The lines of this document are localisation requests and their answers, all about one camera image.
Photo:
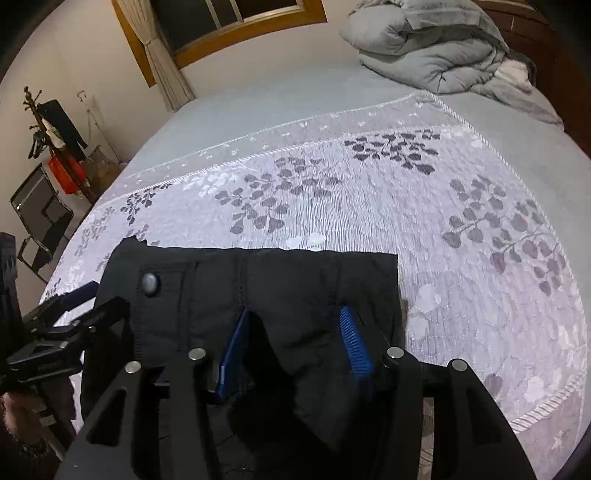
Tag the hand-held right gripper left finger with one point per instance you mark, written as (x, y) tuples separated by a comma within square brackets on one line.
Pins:
[(233, 355)]

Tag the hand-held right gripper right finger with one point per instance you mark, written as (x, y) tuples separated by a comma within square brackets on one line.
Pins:
[(355, 344)]

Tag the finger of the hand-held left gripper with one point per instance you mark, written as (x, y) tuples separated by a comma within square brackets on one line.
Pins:
[(104, 314), (76, 296)]

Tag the black pants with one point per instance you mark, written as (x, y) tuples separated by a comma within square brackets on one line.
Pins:
[(277, 286)]

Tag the person's left forearm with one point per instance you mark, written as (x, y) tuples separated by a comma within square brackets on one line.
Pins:
[(18, 420)]

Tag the black folding chair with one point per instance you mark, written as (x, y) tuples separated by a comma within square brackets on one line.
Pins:
[(39, 217)]

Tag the red bag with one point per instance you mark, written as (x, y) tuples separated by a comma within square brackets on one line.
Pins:
[(64, 175)]

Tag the translucent plastic bag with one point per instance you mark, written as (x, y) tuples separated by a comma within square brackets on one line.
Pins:
[(104, 170)]

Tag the white floral blanket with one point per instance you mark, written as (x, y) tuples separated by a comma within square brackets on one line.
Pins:
[(369, 207)]

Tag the black hanging garment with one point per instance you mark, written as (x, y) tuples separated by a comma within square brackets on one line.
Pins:
[(62, 124)]

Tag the wooden coat rack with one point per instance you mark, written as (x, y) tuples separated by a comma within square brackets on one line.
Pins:
[(32, 104)]

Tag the beige curtain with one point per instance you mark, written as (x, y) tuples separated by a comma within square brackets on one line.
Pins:
[(161, 60)]

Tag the bed with grey sheet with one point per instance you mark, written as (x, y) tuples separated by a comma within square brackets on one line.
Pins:
[(277, 101)]

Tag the grey duvet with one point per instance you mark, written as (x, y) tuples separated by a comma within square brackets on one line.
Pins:
[(434, 46)]

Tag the white cloth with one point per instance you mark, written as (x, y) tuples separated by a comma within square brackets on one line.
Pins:
[(515, 74)]

